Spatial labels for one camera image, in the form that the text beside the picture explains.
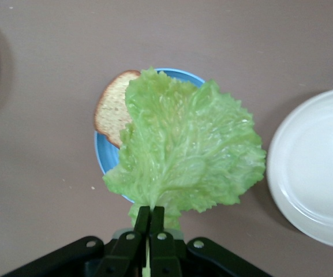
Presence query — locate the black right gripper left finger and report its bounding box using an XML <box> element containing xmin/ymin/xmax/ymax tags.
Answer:
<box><xmin>95</xmin><ymin>206</ymin><xmax>150</xmax><ymax>277</ymax></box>

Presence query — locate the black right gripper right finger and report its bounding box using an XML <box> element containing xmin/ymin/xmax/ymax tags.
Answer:
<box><xmin>150</xmin><ymin>206</ymin><xmax>183</xmax><ymax>277</ymax></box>

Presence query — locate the green lettuce leaf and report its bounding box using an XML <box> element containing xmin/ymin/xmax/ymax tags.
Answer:
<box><xmin>102</xmin><ymin>66</ymin><xmax>267</xmax><ymax>277</ymax></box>

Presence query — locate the brown toast bread slice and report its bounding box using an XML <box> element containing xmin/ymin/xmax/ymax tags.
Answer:
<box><xmin>93</xmin><ymin>70</ymin><xmax>141</xmax><ymax>149</ymax></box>

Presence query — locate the blue plate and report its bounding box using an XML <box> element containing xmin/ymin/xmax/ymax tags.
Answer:
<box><xmin>93</xmin><ymin>68</ymin><xmax>206</xmax><ymax>203</ymax></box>

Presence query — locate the beige plate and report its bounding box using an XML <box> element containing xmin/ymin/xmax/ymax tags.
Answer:
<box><xmin>266</xmin><ymin>87</ymin><xmax>333</xmax><ymax>251</ymax></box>

